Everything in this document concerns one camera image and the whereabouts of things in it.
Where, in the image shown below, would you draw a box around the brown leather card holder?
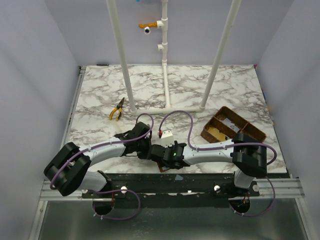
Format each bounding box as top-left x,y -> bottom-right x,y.
157,162 -> 173,173

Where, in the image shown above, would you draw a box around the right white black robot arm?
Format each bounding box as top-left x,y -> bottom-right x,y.
147,133 -> 267,190

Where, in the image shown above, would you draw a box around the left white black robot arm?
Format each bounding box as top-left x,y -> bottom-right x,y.
43,121 -> 151,197

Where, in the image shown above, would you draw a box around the gold card in tray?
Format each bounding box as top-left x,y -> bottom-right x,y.
207,127 -> 230,142

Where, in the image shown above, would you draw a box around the grey card in tray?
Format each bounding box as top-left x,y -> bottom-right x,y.
222,118 -> 241,133

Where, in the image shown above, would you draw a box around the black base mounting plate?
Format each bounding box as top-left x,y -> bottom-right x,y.
82,173 -> 262,209

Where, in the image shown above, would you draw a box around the brown woven divided tray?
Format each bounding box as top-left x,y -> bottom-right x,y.
200,106 -> 267,143

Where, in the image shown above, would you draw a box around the blue white small ball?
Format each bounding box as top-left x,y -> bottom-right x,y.
143,26 -> 151,35

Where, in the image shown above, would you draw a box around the orange pipe hook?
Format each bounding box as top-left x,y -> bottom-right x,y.
138,20 -> 164,29

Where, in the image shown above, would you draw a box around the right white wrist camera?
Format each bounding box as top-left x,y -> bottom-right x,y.
158,130 -> 175,148

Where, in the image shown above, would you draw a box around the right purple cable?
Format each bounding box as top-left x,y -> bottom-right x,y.
158,110 -> 278,218

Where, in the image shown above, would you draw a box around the yellow handled pliers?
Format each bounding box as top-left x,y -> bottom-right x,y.
109,97 -> 125,121

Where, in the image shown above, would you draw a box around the aluminium rail frame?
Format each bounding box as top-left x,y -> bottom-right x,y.
27,66 -> 87,240

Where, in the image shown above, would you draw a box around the white PVC pipe frame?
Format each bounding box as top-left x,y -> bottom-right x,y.
106,0 -> 241,116

